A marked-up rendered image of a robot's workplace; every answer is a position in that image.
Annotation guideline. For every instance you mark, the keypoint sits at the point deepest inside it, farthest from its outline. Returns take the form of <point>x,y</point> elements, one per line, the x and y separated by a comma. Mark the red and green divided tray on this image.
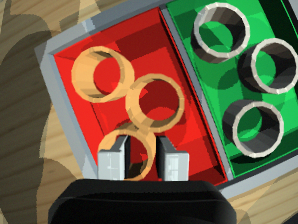
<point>151,35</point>

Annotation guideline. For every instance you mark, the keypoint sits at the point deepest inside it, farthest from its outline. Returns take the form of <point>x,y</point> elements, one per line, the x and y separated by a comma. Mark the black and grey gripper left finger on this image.
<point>114,163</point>

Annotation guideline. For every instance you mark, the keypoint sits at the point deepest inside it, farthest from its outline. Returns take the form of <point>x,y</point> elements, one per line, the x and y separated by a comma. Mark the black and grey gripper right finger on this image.
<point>171,164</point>

